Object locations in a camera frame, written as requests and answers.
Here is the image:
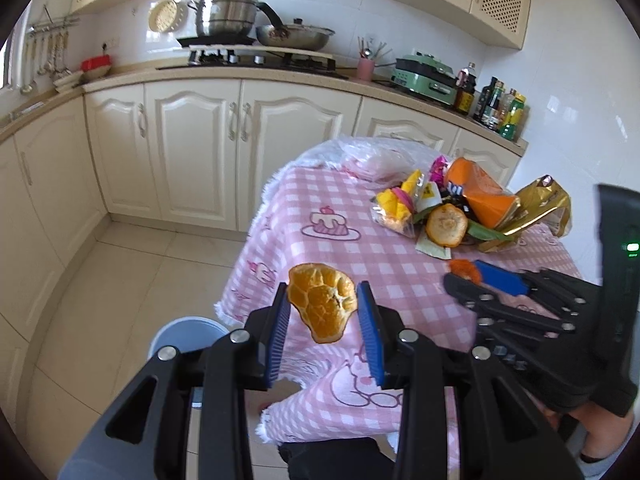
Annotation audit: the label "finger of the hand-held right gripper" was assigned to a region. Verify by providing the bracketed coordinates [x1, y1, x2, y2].
[442, 272, 601, 361]
[474, 260, 603, 322]

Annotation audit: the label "gold snack bag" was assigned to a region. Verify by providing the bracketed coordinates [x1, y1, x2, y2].
[477, 175, 572, 253]

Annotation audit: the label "pink checkered tablecloth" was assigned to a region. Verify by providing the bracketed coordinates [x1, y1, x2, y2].
[215, 136, 596, 466]

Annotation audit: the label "wall rack with ladles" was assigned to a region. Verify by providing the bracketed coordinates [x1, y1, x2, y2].
[25, 15, 81, 95]

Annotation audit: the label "large orange peel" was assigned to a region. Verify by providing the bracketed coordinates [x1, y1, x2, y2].
[288, 262, 358, 345]

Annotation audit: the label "person's right forearm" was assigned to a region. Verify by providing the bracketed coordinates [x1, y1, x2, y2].
[545, 400, 636, 466]

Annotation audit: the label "cream base cabinets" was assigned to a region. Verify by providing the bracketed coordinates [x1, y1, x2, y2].
[0, 79, 525, 406]

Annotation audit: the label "pink wrapper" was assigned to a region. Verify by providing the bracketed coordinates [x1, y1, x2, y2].
[429, 156, 452, 188]

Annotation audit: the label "dark cloth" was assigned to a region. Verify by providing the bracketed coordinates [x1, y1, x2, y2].
[278, 437, 398, 480]

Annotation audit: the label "round orange peel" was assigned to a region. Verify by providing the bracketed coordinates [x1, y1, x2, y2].
[425, 203, 469, 248]

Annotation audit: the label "green electric grill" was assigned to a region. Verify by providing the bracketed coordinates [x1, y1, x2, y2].
[389, 53, 458, 107]

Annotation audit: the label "black induction cooker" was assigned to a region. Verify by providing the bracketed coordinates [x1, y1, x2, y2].
[176, 35, 257, 49]

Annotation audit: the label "steel steamer pot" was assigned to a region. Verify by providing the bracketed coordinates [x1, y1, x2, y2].
[187, 0, 261, 38]

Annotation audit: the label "dark glass bottle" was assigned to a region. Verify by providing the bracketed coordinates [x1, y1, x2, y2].
[473, 77, 499, 126]
[487, 81, 507, 131]

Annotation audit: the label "small orange peel piece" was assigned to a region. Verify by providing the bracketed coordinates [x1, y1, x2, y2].
[449, 259, 482, 283]

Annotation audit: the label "brown sauce bottle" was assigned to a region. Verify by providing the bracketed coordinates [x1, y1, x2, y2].
[453, 62, 477, 115]

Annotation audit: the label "clear plastic bag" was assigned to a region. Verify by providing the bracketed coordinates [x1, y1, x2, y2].
[337, 137, 426, 181]

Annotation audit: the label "steel wok with lid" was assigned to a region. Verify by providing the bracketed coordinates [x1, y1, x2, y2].
[255, 2, 336, 52]

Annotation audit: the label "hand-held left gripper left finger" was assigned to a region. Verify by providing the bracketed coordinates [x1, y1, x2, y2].
[59, 282, 292, 480]

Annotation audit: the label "cream perforated plate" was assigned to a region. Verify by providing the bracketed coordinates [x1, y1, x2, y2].
[149, 0, 180, 33]

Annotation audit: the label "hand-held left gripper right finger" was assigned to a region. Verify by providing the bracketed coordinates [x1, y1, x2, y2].
[356, 281, 583, 480]

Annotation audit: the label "red bowl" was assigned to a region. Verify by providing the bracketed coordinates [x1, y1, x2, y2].
[81, 56, 114, 81]

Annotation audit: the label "white dish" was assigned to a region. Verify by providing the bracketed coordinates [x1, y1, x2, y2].
[52, 71, 84, 92]

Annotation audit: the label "white packet with yellow triangle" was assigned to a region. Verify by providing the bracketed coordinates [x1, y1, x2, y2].
[412, 182, 443, 216]

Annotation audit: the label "blue-grey trash bin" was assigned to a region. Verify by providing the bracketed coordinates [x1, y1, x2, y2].
[148, 316, 231, 361]

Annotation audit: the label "dark green wrapper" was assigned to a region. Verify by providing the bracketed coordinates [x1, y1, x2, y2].
[465, 222, 511, 242]

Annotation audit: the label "pale green wrapper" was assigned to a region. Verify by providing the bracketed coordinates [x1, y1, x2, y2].
[415, 232, 451, 261]

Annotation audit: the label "black gas stove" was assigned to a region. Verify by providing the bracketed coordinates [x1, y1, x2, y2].
[156, 49, 349, 80]

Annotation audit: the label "yellow wrapper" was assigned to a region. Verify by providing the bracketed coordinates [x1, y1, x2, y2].
[376, 170, 426, 226]

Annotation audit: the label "orange snack bag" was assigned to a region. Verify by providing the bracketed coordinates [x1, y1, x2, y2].
[444, 156, 522, 231]

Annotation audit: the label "green yellow bottle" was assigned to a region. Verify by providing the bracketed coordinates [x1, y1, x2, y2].
[499, 92, 527, 142]

